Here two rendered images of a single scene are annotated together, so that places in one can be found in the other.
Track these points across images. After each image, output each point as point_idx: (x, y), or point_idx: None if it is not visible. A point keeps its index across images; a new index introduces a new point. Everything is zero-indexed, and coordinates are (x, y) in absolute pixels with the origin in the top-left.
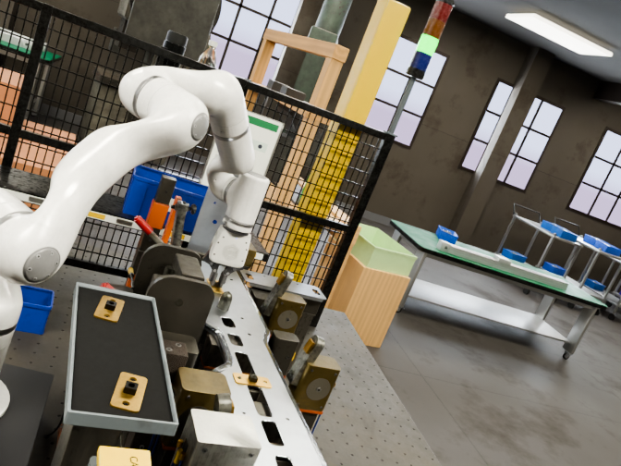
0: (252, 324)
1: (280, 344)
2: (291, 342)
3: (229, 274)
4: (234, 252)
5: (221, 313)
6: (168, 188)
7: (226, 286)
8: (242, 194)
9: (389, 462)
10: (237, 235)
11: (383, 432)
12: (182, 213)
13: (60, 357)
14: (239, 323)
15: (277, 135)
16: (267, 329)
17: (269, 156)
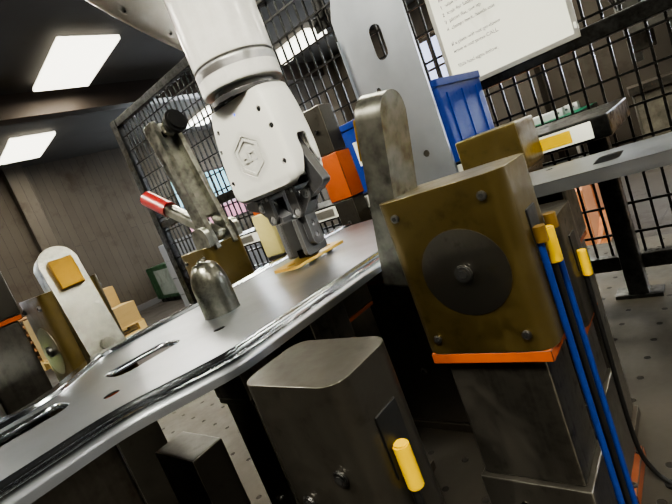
0: (213, 342)
1: (269, 412)
2: (298, 395)
3: (300, 211)
4: (256, 152)
5: (180, 332)
6: (316, 124)
7: (358, 243)
8: (164, 3)
9: None
10: (230, 106)
11: None
12: (155, 141)
13: (239, 454)
14: (173, 351)
15: None
16: (242, 350)
17: None
